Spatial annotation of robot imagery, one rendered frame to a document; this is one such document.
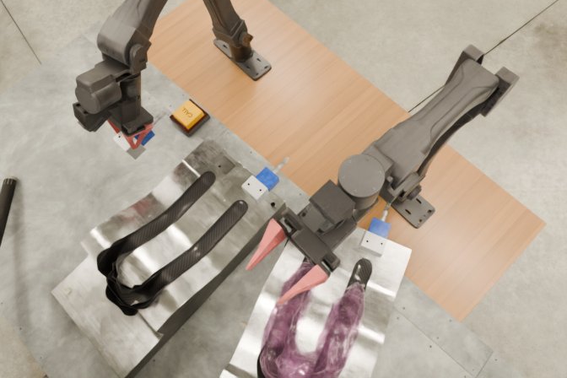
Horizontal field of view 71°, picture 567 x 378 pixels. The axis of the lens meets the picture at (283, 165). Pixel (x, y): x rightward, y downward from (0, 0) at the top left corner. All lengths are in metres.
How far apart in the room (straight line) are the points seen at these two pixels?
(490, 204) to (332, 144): 0.42
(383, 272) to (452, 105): 0.43
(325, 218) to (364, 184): 0.07
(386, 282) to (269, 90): 0.60
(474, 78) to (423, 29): 1.75
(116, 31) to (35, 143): 0.58
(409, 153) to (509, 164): 1.55
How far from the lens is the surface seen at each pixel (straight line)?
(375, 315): 0.89
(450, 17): 2.52
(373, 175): 0.50
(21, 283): 1.19
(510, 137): 2.19
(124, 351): 0.98
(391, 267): 0.93
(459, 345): 1.01
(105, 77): 0.81
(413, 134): 0.61
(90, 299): 1.02
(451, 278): 1.02
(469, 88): 0.68
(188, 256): 0.92
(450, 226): 1.05
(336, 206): 0.48
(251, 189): 0.90
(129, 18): 0.82
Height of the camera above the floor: 1.76
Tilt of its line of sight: 67 degrees down
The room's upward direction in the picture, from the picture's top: 9 degrees counter-clockwise
